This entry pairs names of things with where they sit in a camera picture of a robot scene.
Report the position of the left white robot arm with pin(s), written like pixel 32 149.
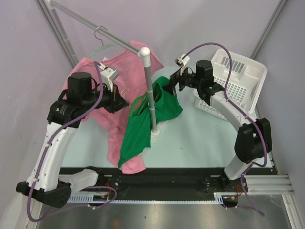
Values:
pixel 82 95

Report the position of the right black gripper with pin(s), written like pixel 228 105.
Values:
pixel 175 78

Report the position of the light green wire hanger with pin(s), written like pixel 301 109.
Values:
pixel 103 46

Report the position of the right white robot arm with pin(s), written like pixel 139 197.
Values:
pixel 253 140

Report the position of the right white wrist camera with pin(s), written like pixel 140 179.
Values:
pixel 182 62

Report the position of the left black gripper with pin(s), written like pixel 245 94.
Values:
pixel 116 102

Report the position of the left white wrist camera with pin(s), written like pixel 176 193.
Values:
pixel 108 75

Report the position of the green hanger with gold hook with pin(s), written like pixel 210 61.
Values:
pixel 139 105

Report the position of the white cable duct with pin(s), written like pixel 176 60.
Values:
pixel 95 200

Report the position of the white plastic basket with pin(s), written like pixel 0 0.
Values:
pixel 246 80

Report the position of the green t shirt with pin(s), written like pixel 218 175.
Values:
pixel 138 131

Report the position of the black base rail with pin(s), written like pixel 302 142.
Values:
pixel 168 183

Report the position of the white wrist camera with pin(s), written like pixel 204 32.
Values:
pixel 182 62
pixel 108 75

